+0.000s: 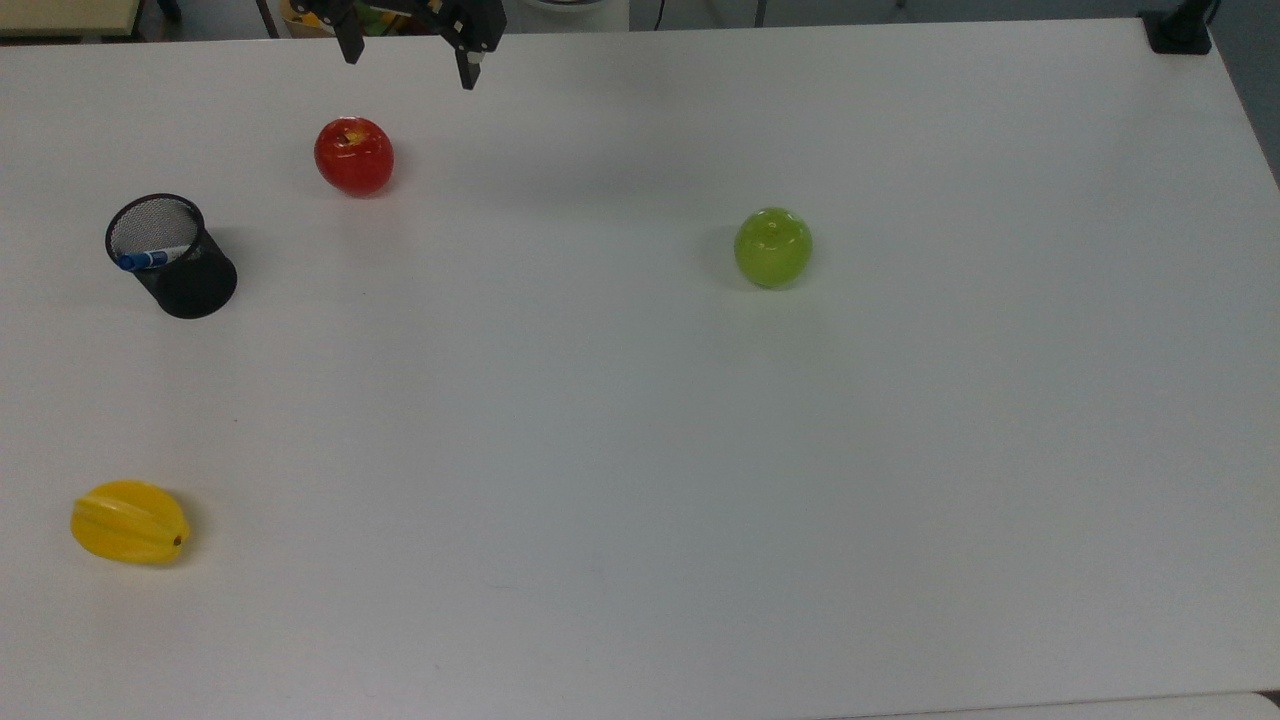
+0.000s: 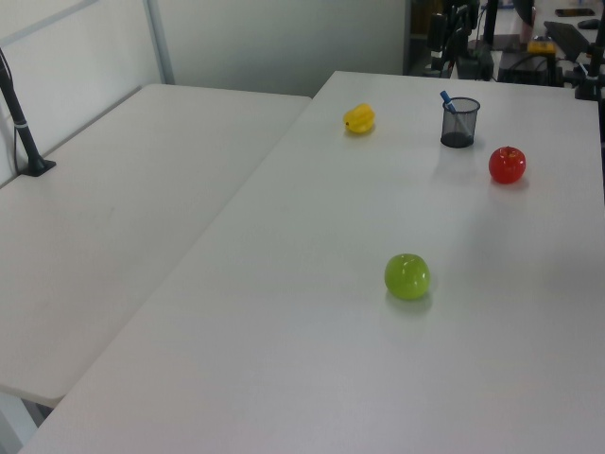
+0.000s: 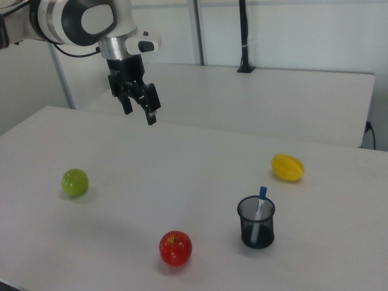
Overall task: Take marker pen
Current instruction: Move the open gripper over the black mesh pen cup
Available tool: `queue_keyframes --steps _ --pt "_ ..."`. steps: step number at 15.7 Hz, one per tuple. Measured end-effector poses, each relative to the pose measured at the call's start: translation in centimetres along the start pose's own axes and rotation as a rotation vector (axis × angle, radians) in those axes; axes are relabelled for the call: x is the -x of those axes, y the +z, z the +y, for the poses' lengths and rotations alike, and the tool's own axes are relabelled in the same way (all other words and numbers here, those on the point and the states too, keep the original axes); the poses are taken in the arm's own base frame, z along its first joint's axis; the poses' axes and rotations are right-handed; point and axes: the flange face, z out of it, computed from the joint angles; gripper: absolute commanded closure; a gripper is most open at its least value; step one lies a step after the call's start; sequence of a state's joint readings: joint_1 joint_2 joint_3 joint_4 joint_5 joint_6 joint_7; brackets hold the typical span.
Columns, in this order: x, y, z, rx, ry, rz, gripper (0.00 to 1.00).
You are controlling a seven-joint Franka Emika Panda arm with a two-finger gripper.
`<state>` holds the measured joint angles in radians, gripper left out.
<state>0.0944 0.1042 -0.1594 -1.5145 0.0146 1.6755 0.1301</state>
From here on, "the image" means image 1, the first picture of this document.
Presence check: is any black clamp mount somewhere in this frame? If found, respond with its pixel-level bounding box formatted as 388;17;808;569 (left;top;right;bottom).
1140;0;1223;56

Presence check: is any yellow starfruit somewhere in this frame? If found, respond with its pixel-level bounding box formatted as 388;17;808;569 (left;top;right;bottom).
69;479;191;567

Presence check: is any green apple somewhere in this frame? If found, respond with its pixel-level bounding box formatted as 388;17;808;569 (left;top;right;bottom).
733;206;814;290

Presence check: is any blue capped marker pen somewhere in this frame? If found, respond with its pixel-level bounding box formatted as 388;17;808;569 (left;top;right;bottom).
117;245;193;273

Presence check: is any wire basket with fruit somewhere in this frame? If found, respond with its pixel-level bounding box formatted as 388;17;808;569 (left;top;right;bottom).
279;0;443;39

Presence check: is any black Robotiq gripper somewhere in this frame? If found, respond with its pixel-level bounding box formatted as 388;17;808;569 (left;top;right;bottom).
290;0;507;92

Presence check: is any black mesh pen cup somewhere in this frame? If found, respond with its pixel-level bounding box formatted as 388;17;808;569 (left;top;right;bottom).
105;193;239;321

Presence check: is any red apple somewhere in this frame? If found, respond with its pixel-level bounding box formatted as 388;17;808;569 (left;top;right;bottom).
313;116;396;198

